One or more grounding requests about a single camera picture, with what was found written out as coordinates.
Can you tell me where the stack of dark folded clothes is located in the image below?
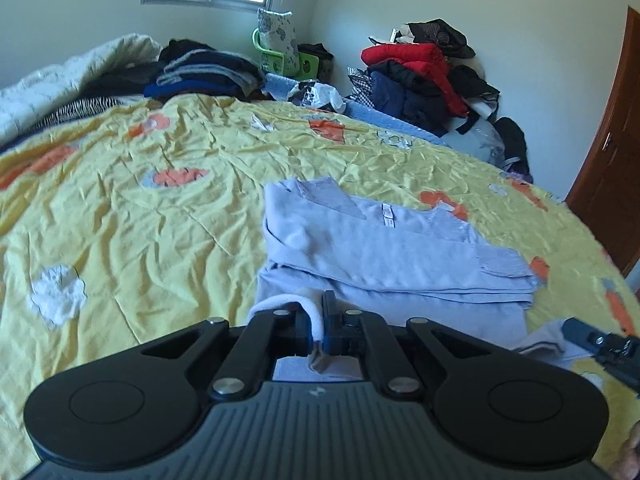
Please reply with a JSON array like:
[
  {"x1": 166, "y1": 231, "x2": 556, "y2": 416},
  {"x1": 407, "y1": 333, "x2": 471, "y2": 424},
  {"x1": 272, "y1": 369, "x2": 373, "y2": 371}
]
[{"x1": 80, "y1": 39, "x2": 265, "y2": 101}]

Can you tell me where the light lavender garment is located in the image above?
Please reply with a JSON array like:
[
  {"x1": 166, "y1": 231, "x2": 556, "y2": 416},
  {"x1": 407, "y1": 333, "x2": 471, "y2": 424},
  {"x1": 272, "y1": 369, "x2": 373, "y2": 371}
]
[{"x1": 250, "y1": 178, "x2": 588, "y2": 382}]

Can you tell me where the blue textured blanket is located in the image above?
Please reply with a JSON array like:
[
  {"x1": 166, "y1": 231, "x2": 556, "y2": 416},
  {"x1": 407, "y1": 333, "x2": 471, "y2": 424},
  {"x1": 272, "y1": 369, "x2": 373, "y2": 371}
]
[{"x1": 264, "y1": 73, "x2": 448, "y2": 148}]

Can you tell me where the black white plastic bag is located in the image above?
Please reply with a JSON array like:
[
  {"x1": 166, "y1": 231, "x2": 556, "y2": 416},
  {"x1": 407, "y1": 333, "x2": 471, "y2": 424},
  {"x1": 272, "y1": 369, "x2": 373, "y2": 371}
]
[{"x1": 286, "y1": 80, "x2": 346, "y2": 114}]

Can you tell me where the white quilted comforter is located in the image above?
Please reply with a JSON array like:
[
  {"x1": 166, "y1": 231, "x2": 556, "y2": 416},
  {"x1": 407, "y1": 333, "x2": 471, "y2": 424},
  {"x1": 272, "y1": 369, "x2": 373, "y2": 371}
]
[{"x1": 1, "y1": 34, "x2": 163, "y2": 146}]

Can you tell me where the brown wooden door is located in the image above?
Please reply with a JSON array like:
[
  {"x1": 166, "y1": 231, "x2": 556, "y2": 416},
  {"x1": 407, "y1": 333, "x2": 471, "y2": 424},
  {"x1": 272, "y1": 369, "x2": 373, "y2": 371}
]
[{"x1": 566, "y1": 8, "x2": 639, "y2": 275}]

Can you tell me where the yellow carrot print bedsheet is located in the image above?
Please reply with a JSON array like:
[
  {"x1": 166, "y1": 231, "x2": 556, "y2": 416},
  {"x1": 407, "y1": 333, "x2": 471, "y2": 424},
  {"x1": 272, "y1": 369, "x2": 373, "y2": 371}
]
[{"x1": 1, "y1": 94, "x2": 639, "y2": 479}]

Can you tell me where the person's right hand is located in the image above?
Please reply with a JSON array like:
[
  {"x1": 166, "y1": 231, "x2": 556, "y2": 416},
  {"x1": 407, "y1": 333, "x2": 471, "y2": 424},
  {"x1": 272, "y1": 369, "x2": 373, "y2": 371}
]
[{"x1": 610, "y1": 422, "x2": 640, "y2": 480}]

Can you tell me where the white floral pillow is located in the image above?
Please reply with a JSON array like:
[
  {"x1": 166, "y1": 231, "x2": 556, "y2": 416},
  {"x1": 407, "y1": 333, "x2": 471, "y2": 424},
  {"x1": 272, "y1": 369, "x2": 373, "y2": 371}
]
[{"x1": 257, "y1": 9, "x2": 299, "y2": 63}]

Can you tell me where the pile of red dark clothes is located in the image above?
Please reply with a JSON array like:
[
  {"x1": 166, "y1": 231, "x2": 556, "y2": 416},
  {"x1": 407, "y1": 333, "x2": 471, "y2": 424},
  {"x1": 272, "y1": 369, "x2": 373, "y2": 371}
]
[{"x1": 347, "y1": 18, "x2": 534, "y2": 183}]

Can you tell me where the green plastic chair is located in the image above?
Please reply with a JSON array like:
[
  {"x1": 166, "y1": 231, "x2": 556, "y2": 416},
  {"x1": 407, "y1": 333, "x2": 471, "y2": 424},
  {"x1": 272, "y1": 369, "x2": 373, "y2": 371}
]
[{"x1": 252, "y1": 29, "x2": 320, "y2": 81}]

